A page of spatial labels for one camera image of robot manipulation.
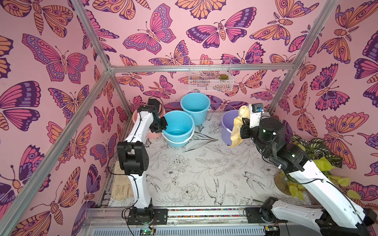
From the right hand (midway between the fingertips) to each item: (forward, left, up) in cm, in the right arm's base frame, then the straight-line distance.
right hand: (246, 116), depth 64 cm
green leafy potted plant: (-9, -37, -16) cm, 42 cm away
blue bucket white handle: (+18, +33, -33) cm, 50 cm away
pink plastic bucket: (+13, +41, -10) cm, 44 cm away
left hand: (+13, +40, -25) cm, 49 cm away
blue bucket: (+33, +21, -23) cm, 46 cm away
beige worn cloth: (-21, +63, -38) cm, 76 cm away
